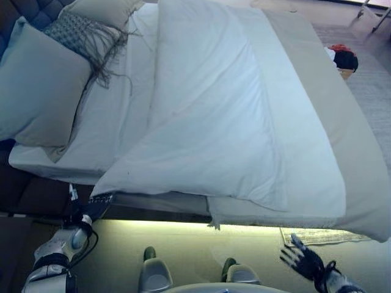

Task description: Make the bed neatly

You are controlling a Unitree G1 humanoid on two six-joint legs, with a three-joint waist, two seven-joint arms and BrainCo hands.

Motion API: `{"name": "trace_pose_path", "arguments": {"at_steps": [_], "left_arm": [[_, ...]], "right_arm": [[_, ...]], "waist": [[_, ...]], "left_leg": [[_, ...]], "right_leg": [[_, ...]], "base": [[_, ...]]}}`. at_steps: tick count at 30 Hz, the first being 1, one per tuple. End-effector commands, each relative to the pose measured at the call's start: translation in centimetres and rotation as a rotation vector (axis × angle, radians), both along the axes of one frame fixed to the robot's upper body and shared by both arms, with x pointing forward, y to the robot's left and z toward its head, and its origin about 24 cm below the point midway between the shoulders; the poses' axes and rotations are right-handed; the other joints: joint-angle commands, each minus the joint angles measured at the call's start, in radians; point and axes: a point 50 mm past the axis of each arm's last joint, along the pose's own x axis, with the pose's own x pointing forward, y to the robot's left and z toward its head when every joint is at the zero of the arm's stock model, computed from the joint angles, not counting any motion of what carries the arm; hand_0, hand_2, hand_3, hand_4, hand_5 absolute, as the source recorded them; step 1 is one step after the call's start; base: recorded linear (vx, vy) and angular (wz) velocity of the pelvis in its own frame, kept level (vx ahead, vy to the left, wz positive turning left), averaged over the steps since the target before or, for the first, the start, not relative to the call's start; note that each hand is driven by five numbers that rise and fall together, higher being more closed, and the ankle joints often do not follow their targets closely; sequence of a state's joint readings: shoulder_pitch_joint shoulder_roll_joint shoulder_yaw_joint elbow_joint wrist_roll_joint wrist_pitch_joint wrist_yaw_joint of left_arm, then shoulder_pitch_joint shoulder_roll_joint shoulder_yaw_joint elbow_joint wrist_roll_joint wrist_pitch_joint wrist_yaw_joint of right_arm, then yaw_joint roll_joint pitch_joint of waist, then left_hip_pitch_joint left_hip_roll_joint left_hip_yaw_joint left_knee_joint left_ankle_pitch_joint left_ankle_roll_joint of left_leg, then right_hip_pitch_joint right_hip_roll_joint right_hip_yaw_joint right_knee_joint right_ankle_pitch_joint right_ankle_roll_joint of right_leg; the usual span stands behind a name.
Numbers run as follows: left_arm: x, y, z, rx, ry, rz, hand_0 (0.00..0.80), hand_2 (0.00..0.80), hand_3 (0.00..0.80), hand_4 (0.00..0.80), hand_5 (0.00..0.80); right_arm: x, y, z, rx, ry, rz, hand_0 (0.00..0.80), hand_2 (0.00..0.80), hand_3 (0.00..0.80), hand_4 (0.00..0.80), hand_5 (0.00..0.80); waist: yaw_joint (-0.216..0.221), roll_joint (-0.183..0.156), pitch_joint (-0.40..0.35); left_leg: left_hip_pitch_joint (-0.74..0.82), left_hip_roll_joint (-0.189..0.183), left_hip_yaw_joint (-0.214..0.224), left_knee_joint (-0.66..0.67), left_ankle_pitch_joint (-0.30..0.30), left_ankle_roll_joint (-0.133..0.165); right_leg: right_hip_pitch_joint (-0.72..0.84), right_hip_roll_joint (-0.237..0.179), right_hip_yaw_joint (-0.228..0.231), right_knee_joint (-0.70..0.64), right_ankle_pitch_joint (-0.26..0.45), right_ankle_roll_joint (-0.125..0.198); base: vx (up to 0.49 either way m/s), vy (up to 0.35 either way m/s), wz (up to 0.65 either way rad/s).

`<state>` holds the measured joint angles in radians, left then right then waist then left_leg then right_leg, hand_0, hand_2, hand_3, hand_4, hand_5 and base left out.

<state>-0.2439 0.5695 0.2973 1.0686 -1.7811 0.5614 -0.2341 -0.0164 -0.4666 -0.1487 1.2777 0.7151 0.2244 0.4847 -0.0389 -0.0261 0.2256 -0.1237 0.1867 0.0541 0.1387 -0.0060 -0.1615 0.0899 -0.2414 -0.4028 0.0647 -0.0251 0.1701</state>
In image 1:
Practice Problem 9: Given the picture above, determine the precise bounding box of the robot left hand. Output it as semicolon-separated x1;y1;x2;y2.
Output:
64;183;114;226

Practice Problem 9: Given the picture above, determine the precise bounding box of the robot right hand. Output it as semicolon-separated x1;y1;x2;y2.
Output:
279;233;326;282

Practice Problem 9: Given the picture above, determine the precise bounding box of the white duvet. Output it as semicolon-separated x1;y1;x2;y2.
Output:
90;0;346;215

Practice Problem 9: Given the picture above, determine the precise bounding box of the under bed light strip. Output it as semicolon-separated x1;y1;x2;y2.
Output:
91;218;282;236

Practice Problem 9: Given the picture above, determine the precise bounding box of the robot right leg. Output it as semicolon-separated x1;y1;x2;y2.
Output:
221;258;261;285

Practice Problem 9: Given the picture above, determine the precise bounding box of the robot white torso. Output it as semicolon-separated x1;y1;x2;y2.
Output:
166;282;294;293

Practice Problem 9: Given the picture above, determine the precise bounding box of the white sheeted mattress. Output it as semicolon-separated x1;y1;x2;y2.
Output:
8;2;160;187

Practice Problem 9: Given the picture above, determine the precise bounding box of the beige bedspread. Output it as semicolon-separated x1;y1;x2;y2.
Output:
206;7;391;244

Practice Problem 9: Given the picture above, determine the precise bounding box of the large beige pillow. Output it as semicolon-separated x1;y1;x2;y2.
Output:
0;23;93;149

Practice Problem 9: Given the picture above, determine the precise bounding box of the pale grey woven rug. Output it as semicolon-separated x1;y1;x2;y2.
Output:
250;0;391;247

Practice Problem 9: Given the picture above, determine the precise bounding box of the grey fringed knit cushion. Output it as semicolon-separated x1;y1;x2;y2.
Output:
42;12;145;90

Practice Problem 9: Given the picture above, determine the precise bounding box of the cardboard box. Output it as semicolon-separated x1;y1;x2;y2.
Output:
338;68;356;81

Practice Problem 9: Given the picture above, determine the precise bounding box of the light blue pillow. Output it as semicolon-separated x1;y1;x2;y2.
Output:
0;16;29;63

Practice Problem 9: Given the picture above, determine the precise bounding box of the small beige pillow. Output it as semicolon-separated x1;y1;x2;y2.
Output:
59;0;145;32

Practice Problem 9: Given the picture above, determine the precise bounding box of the grey tufted headboard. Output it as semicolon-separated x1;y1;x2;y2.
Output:
0;0;76;59

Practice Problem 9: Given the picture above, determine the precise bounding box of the black garment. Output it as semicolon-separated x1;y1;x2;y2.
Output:
334;50;359;73

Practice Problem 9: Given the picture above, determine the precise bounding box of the grey metal wheeled table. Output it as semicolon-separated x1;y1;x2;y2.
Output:
355;0;391;32

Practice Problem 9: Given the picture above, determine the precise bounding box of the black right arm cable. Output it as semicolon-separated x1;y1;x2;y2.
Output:
313;260;342;291

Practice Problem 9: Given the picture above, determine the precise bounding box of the dark brown bed frame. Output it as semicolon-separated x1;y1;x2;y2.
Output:
0;139;214;224

